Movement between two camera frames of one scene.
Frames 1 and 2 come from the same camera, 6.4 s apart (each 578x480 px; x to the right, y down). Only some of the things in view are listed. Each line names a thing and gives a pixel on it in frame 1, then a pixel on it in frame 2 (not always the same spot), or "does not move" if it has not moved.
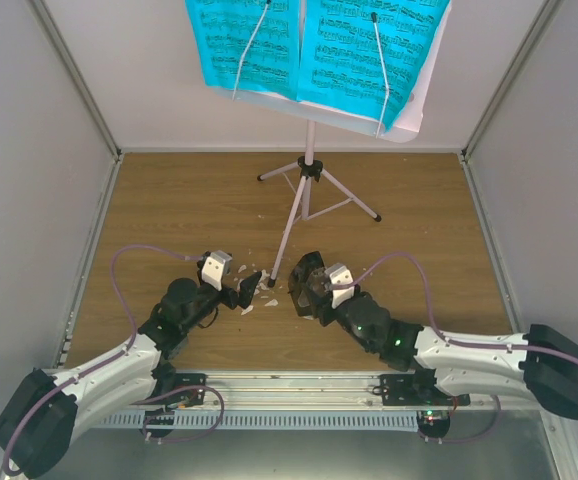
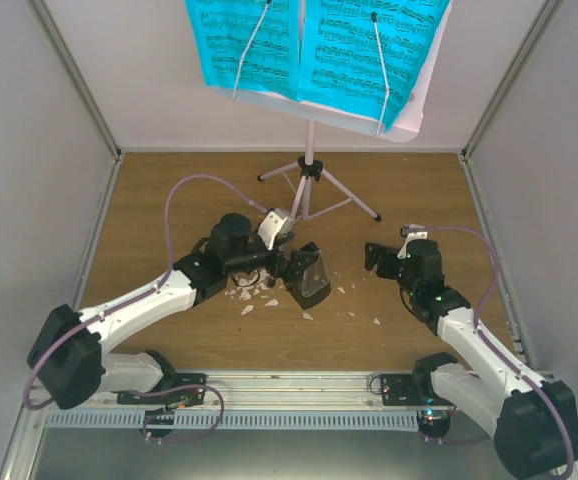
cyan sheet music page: (250, 46) does not move
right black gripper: (322, 308) -> (373, 259)
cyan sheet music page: (366, 58) does not move
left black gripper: (245, 293) -> (279, 271)
